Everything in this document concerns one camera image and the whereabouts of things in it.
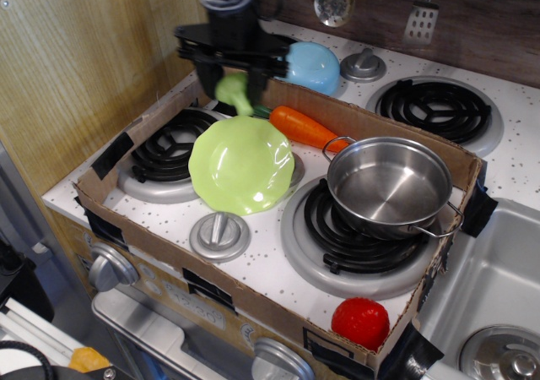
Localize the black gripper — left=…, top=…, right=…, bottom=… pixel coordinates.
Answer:
left=175, top=8, right=290, bottom=106

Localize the green toy broccoli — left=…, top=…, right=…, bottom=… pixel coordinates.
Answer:
left=215, top=73, right=254, bottom=117

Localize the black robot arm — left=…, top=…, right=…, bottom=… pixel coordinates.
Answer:
left=175, top=0, right=290, bottom=105

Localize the stainless steel pan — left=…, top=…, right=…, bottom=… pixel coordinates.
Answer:
left=322, top=136, right=464, bottom=241

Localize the orange toy carrot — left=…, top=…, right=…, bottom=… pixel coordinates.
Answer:
left=254, top=105, right=348, bottom=153

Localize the light blue plastic bowl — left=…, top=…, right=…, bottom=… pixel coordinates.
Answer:
left=278, top=41, right=340, bottom=95

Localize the light green plastic plate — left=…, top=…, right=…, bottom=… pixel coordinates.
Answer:
left=188, top=116, right=294, bottom=216

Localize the brown cardboard fence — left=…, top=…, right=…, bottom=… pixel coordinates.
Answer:
left=73, top=62, right=499, bottom=380

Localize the front left black burner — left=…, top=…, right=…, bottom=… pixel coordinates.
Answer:
left=118, top=107, right=224, bottom=204

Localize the hanging silver strainer ladle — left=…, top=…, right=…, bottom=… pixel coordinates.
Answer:
left=313, top=0, right=355, bottom=28

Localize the back silver stove knob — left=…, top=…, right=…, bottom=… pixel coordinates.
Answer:
left=340, top=48, right=386, bottom=83

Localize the silver stove knob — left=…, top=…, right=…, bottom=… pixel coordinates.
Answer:
left=340, top=48, right=386, bottom=83
left=189, top=212, right=251, bottom=263

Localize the front silver stove knob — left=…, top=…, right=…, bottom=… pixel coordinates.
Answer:
left=189, top=212, right=251, bottom=263

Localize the hanging silver spatula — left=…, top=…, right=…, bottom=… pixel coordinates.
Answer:
left=402, top=0, right=439, bottom=46

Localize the back right black burner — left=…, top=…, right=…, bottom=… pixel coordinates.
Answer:
left=366, top=76, right=504, bottom=157

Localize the left silver oven knob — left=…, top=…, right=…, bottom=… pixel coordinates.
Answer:
left=89, top=242, right=139, bottom=292

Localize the silver oven knob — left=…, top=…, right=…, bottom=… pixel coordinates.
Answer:
left=251, top=337, right=316, bottom=380
left=89, top=242, right=139, bottom=292

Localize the right silver oven knob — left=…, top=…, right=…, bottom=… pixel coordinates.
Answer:
left=251, top=337, right=316, bottom=380

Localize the yellow object at bottom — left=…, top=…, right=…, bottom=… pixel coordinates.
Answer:
left=67, top=346, right=111, bottom=373

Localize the grey toy sink basin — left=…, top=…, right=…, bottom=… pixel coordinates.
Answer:
left=418, top=199, right=539, bottom=379

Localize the silver sink drain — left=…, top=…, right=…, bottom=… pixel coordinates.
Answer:
left=457, top=325, right=539, bottom=379

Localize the silver oven door handle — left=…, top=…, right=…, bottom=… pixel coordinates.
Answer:
left=91, top=289, right=220, bottom=380

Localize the black cable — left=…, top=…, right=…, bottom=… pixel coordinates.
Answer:
left=0, top=339, right=55, bottom=380

